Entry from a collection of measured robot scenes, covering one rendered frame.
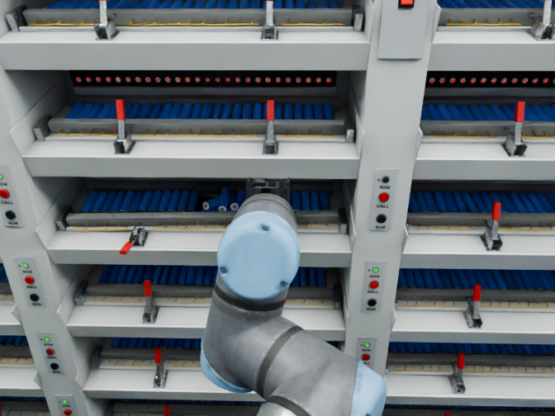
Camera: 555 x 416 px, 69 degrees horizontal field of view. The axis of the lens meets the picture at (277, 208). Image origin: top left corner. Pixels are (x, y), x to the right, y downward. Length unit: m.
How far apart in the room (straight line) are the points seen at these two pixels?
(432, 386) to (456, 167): 0.54
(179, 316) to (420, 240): 0.54
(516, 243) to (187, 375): 0.79
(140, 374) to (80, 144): 0.57
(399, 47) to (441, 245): 0.39
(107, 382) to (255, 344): 0.69
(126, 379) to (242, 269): 0.71
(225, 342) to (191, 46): 0.46
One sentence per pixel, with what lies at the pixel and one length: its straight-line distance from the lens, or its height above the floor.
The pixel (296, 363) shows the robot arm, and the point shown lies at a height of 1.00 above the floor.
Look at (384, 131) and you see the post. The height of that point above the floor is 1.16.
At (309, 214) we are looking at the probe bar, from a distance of 0.83.
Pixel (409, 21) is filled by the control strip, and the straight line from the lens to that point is 0.71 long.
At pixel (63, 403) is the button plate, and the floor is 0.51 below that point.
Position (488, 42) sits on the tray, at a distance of 0.76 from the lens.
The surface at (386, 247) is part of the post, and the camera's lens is 0.81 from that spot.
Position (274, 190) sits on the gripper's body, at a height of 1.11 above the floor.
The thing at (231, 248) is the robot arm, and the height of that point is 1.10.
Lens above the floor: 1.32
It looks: 24 degrees down
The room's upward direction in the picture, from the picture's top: straight up
